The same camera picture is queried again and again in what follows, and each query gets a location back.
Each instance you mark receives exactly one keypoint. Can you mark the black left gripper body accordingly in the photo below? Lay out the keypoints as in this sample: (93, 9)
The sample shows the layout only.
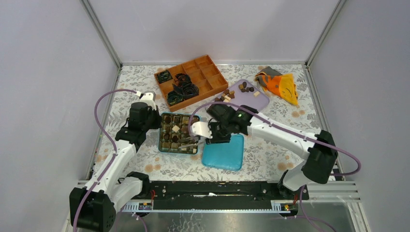
(153, 122)

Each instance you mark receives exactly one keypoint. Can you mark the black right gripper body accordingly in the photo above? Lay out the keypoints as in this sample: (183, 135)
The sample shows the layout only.
(220, 133)

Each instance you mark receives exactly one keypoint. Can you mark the teal box lid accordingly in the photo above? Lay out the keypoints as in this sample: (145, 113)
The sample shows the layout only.
(226, 156)

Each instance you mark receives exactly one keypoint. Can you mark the teal chocolate box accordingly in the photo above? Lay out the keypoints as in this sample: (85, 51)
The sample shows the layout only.
(174, 127)

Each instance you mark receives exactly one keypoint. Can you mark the metal serving tongs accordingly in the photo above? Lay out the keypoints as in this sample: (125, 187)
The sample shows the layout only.
(187, 142)

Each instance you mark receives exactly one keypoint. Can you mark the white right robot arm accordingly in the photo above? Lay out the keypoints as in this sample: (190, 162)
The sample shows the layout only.
(317, 151)

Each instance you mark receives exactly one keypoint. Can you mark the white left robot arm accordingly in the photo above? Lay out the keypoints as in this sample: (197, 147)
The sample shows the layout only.
(94, 206)

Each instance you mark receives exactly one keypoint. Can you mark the pile of assorted chocolates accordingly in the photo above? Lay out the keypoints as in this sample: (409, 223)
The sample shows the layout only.
(231, 94)

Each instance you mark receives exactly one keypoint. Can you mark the lavender plastic tray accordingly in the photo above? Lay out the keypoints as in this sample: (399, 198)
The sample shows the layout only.
(255, 99)

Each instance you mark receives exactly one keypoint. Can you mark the rolled dark green tie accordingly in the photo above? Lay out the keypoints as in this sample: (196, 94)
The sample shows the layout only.
(174, 98)

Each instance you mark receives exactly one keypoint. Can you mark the rolled dark floral tie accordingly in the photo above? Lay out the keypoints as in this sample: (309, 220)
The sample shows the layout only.
(164, 76)

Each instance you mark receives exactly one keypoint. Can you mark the rolled dark patterned tie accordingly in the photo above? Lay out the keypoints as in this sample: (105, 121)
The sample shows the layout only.
(187, 91)

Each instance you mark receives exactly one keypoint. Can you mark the wooden compartment tray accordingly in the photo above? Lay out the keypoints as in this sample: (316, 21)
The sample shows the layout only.
(203, 73)

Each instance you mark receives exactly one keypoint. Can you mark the orange grey cloth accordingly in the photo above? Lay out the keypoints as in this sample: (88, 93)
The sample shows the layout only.
(281, 85)

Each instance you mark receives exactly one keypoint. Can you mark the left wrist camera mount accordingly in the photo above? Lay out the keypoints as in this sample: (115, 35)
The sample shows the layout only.
(148, 98)

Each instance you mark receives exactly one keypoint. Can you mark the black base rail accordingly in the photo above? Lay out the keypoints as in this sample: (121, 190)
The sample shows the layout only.
(219, 196)

